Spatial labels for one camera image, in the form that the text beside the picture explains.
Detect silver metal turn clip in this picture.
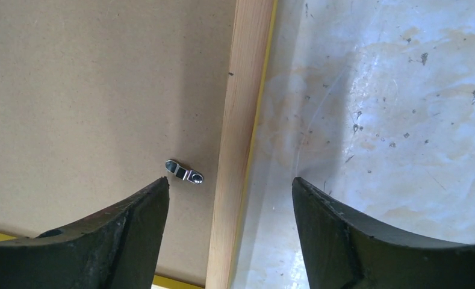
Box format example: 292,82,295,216
165,160,204,185

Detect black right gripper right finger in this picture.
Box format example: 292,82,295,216
292,177,475,288

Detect brown backing board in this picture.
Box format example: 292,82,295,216
0,0,238,288

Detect wooden yellow picture frame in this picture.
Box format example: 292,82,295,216
0,0,279,289

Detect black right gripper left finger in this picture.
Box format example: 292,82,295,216
0,177,169,288

